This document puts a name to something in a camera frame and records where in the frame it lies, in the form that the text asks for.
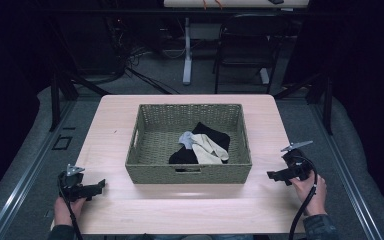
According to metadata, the beige sock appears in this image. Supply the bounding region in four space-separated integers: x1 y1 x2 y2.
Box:
190 133 230 165

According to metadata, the grey sock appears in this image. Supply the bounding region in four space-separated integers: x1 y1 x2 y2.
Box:
178 130 196 150

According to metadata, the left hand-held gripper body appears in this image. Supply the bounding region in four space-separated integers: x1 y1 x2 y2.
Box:
57 163 96 203

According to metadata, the orange cable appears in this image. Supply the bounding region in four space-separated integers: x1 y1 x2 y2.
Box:
201 0 225 10

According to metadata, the white desk top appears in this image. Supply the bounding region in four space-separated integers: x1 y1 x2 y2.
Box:
163 0 311 9

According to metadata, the black folding chair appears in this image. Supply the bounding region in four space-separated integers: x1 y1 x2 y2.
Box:
212 13 294 95

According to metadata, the black cloth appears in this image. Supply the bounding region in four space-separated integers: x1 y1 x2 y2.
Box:
168 121 231 165

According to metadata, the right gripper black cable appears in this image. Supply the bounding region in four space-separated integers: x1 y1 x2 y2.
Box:
287 155 319 240

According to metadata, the aluminium floor rail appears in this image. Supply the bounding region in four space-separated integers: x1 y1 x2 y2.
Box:
311 101 384 240
0 99 78 240

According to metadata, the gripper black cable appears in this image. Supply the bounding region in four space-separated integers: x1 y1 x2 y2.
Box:
56 178 85 240
287 155 319 240

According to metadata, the person's right hand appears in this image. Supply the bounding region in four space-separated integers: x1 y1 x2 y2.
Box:
289 170 328 217

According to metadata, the tangle of black cables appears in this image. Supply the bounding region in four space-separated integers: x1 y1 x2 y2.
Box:
105 16 182 96

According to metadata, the person's left hand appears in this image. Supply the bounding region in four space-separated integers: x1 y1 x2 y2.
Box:
53 195 87 227

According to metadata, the green woven basket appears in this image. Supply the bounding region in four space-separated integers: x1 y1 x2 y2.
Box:
124 103 253 185

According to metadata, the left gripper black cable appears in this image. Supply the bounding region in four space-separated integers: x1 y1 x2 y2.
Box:
56 178 85 240

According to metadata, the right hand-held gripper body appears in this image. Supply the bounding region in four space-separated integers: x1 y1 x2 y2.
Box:
280 140 314 183

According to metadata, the white desk leg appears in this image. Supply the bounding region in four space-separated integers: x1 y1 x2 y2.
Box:
182 17 194 86
258 67 271 85

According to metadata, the black metal stand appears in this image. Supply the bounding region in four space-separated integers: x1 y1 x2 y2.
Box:
48 65 112 133
273 70 334 136

